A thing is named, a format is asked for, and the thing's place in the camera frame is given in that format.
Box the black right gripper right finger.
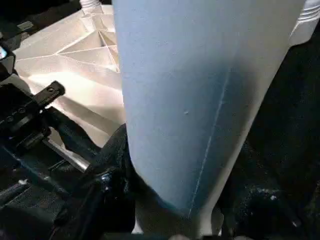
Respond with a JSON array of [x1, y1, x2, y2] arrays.
[[220, 139, 320, 240]]

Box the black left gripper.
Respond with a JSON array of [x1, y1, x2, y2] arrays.
[[0, 74, 103, 164]]

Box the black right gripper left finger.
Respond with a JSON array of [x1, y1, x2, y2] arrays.
[[49, 122, 138, 240]]

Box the black work mat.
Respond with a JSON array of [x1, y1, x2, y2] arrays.
[[0, 0, 320, 240]]

